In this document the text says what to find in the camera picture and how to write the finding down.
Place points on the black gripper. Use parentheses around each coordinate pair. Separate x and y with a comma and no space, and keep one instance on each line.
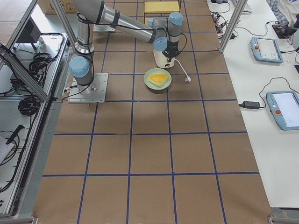
(172,47)

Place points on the white two-slot toaster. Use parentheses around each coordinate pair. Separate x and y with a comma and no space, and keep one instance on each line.
(162,61)

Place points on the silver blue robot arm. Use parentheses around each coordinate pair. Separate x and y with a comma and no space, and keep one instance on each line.
(162,32)

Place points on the light green plate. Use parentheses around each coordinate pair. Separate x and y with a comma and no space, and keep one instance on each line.
(156,71)

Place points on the yellow toast slice on plate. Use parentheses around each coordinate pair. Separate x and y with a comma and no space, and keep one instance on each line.
(158,79)

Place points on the black power adapter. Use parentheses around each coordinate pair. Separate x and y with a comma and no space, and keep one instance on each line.
(250,105)

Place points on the upper blue teach pendant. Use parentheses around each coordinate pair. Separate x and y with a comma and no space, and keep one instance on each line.
(266,50)

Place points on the blue teach pendant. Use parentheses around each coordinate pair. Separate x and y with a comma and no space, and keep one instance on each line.
(266,50)
(284,106)

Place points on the lower blue teach pendant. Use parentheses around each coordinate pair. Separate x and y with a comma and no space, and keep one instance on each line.
(284,106)

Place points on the black monitor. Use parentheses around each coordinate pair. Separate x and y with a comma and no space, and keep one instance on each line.
(30,34)

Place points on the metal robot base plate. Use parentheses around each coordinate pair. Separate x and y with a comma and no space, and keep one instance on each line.
(95,93)

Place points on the aluminium frame post right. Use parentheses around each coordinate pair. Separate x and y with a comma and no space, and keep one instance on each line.
(232,23)

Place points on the aluminium frame post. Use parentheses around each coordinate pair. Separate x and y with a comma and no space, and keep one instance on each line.
(63,18)
(232,23)

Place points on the aluminium frame post left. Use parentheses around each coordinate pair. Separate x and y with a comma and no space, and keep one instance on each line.
(63,18)

